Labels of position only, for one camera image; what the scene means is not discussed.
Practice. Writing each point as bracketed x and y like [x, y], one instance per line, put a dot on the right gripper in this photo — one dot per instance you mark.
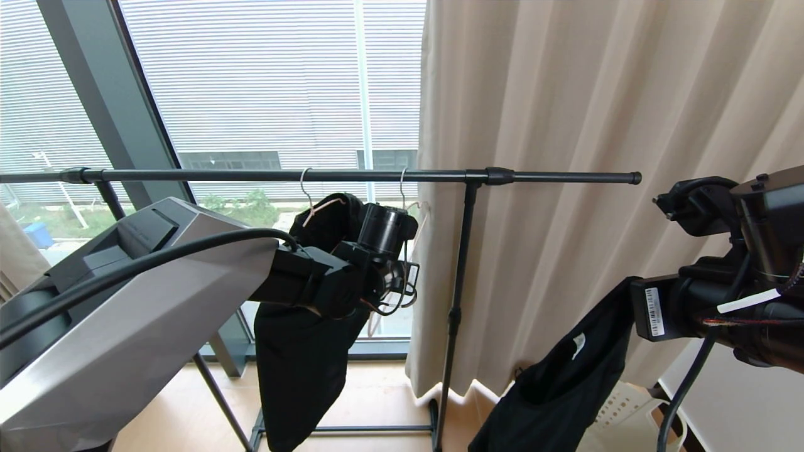
[703, 307]

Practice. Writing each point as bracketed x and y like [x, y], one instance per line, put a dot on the black shirt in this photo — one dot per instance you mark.
[565, 383]

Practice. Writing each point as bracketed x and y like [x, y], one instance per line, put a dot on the pink clothes hanger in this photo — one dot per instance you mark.
[306, 194]
[402, 188]

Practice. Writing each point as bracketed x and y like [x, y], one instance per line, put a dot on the black shorts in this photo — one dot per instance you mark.
[301, 376]

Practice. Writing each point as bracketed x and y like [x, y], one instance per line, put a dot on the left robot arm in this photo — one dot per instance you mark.
[125, 326]

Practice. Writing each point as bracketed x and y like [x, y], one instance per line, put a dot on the white laundry basket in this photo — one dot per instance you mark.
[622, 408]

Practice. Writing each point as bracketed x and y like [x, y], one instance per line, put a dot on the black clothes rack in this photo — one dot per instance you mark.
[251, 176]

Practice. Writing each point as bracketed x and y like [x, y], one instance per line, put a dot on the beige curtain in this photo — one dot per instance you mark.
[16, 251]
[565, 125]

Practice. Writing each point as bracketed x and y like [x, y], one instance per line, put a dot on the window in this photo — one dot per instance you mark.
[125, 107]

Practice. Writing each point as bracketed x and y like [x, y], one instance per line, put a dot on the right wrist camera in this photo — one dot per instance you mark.
[697, 204]

